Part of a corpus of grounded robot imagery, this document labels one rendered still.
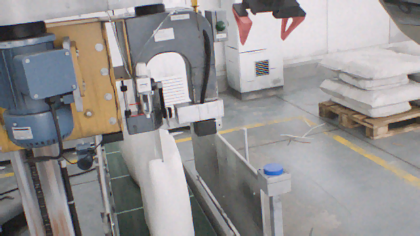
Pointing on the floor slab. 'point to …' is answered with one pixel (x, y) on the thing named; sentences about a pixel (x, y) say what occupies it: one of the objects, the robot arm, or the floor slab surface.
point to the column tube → (60, 202)
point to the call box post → (276, 215)
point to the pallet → (353, 117)
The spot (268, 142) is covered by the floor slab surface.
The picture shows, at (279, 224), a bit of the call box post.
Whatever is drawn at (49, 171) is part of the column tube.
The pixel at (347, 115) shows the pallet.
